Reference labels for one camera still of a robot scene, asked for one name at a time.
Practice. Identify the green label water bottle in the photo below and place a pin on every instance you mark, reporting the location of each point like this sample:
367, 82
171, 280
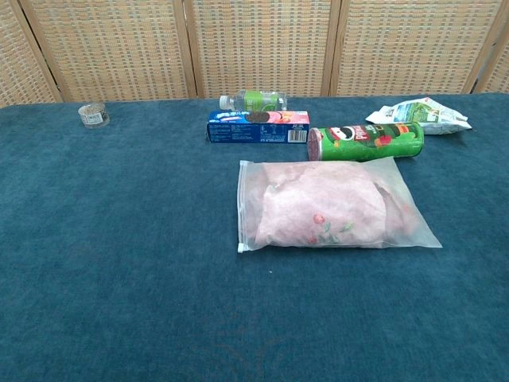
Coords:
258, 101

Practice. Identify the woven rattan folding screen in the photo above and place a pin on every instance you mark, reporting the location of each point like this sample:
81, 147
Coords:
258, 47

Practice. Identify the teal velvet table cover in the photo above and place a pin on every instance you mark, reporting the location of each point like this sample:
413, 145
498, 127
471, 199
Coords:
119, 238

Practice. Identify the blue Oreo cookie box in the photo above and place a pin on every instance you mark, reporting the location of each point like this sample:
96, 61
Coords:
246, 133

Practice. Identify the small clear plastic jar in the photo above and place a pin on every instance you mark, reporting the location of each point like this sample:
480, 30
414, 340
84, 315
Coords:
94, 116

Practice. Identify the white green snack bag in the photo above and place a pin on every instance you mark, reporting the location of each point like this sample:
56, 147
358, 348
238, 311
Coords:
421, 115

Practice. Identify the frosted plastic zip bag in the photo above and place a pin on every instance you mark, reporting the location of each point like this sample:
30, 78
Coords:
413, 231

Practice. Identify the green Pringles can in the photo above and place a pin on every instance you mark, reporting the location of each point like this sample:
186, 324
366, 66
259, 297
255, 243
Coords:
370, 143

